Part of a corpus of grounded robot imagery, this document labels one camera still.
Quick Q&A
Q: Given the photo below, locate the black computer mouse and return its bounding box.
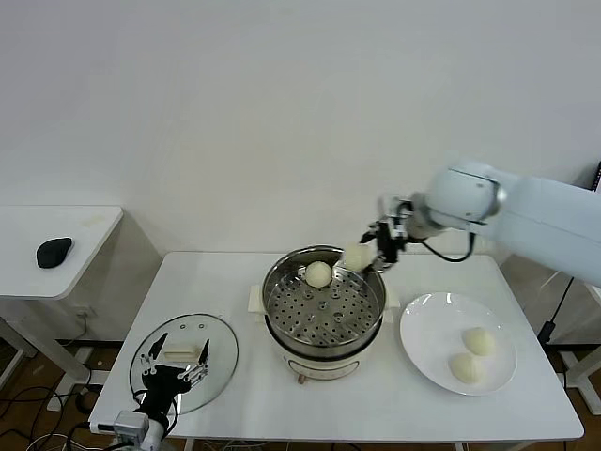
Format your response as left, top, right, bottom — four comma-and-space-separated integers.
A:
36, 237, 74, 270

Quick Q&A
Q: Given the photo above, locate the white steamed baozi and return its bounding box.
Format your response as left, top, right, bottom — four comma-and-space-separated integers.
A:
462, 327, 497, 357
341, 242, 376, 272
304, 261, 333, 288
448, 352, 485, 384

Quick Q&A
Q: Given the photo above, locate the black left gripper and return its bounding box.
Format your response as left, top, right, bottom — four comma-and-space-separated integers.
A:
139, 332, 211, 417

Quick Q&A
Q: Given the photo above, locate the cream electric cooker base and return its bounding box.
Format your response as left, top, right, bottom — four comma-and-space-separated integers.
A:
247, 281, 401, 385

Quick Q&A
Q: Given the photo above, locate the white floor cable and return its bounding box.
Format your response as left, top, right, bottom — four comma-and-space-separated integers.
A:
25, 431, 95, 451

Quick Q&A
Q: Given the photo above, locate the round glass lid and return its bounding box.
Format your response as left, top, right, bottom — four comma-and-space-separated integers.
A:
129, 313, 239, 416

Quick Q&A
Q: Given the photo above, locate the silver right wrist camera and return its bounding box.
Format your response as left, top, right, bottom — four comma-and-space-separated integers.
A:
378, 193, 414, 239

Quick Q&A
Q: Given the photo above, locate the white side table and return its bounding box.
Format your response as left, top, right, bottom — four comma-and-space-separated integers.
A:
0, 205, 163, 394

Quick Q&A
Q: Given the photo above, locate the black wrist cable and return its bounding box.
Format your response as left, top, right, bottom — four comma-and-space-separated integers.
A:
133, 392, 182, 431
412, 232, 476, 263

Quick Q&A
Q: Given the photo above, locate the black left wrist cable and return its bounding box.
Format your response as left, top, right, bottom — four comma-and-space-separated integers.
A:
133, 392, 182, 431

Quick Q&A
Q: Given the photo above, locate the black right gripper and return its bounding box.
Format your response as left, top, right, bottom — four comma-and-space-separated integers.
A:
360, 220, 408, 273

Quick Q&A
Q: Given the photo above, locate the black floor cable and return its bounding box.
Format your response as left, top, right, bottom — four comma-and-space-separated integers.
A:
0, 385, 93, 427

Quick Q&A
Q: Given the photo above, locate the black hanging cable with ferrite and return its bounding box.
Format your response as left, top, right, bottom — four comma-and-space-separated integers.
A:
539, 276, 578, 345

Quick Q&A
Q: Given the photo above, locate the white round plate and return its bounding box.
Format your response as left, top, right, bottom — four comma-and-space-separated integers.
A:
399, 291, 518, 396

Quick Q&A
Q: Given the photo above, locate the stainless steel steamer basket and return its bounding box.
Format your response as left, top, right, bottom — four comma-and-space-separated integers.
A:
247, 247, 400, 351

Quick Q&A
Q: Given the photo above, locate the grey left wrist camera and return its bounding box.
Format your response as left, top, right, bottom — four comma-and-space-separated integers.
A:
88, 410, 150, 445

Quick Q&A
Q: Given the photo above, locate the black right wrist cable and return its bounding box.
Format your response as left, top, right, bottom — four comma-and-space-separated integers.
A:
412, 232, 476, 263

